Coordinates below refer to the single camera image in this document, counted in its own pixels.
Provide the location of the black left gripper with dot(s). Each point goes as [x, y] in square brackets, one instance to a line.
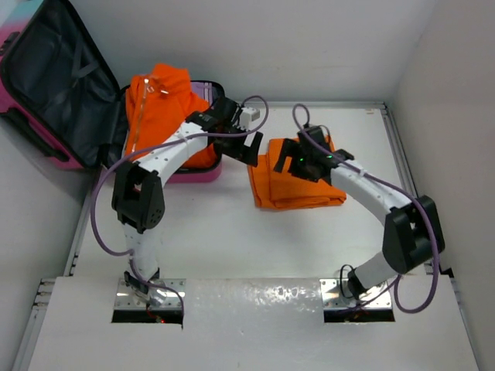
[246, 154]

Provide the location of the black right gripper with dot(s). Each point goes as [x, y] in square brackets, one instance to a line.
[293, 147]

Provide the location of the orange cloth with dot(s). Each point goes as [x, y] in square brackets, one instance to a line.
[282, 191]

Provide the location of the orange polo shirt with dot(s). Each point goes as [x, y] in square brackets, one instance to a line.
[157, 103]

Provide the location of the pink suitcase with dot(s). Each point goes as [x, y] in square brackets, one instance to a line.
[58, 91]

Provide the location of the purple shirt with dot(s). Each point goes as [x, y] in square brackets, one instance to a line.
[203, 90]

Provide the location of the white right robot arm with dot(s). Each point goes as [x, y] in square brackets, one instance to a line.
[412, 229]

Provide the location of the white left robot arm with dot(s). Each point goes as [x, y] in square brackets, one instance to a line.
[138, 188]

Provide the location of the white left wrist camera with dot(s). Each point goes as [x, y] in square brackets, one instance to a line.
[247, 116]

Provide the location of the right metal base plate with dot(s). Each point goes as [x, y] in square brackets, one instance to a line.
[336, 296]

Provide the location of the metal base plate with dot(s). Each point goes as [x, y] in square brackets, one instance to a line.
[157, 299]
[336, 296]

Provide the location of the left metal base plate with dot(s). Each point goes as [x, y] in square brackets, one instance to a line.
[157, 299]

